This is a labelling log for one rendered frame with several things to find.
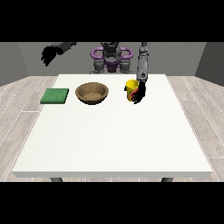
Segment yellow cup with melon print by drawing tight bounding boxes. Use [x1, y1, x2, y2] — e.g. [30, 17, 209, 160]
[123, 79, 141, 102]

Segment brown wooden bowl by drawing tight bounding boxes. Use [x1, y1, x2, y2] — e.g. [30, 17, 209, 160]
[74, 81, 109, 106]

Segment green square pad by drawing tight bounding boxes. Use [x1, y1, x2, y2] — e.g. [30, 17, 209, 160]
[39, 87, 70, 105]

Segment grey robot trunk purple rings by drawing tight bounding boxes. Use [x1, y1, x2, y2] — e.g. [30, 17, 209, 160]
[89, 42, 135, 75]

